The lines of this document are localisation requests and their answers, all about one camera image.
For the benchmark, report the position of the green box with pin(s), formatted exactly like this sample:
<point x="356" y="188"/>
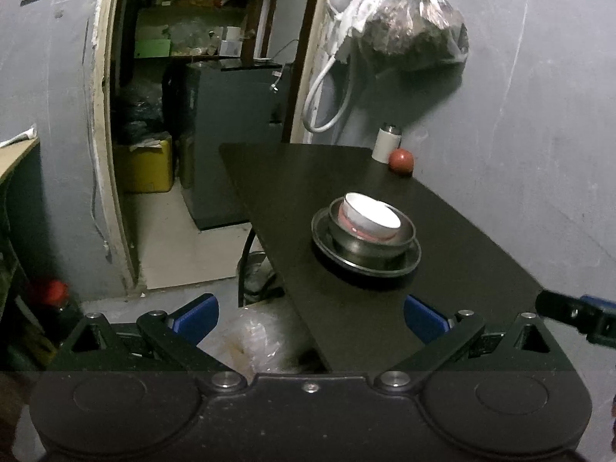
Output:
<point x="151" y="48"/>

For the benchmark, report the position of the white box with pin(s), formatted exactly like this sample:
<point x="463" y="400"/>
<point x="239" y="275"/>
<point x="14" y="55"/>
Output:
<point x="231" y="43"/>

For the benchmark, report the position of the large steel plate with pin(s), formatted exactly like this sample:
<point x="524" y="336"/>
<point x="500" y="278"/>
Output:
<point x="365" y="267"/>

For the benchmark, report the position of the dark bucket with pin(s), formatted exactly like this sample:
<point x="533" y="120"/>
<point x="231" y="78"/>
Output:
<point x="257" y="279"/>

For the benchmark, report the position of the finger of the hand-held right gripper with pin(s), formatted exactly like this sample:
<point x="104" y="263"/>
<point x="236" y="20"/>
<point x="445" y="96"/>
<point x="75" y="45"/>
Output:
<point x="558" y="308"/>

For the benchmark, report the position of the red-capped dark bottle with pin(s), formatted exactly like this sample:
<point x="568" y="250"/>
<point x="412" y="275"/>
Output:
<point x="48" y="291"/>

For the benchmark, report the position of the steel bowl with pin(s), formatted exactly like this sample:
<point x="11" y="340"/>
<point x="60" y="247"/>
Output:
<point x="370" y="250"/>

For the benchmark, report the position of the white ceramic bowl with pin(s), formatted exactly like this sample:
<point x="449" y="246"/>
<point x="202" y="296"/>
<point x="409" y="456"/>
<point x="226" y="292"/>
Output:
<point x="373" y="214"/>
<point x="347" y="225"/>

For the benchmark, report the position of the clear hanging plastic bag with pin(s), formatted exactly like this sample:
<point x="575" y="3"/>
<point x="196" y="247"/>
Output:
<point x="414" y="33"/>

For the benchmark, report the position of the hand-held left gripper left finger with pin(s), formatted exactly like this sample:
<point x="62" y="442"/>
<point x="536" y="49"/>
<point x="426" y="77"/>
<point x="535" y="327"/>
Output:
<point x="197" y="317"/>

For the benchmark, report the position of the black trash bag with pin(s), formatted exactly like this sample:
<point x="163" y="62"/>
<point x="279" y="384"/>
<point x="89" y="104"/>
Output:
<point x="139" y="110"/>

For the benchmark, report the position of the grey cabinet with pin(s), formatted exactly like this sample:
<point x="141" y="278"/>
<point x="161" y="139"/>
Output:
<point x="226" y="144"/>

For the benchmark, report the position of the cluttered wooden shelf unit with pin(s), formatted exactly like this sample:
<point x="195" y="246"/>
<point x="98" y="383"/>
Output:
<point x="192" y="9"/>

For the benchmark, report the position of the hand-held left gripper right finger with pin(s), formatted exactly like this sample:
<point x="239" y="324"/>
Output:
<point x="423" y="320"/>

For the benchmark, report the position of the yellow box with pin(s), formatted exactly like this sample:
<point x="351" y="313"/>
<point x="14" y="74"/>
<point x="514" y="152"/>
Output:
<point x="144" y="168"/>

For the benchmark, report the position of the red tomato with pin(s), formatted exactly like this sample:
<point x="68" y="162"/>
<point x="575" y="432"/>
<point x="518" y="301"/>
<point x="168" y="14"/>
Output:
<point x="402" y="161"/>

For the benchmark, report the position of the wooden counter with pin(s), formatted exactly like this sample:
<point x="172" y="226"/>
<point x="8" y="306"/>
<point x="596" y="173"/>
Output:
<point x="14" y="159"/>

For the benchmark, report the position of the white tube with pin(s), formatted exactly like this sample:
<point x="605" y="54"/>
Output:
<point x="21" y="135"/>

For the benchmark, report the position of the cream door frame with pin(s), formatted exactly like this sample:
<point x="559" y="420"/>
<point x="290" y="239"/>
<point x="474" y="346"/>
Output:
<point x="103" y="106"/>

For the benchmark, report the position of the white thermos bottle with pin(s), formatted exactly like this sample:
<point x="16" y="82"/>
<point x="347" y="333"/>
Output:
<point x="385" y="144"/>

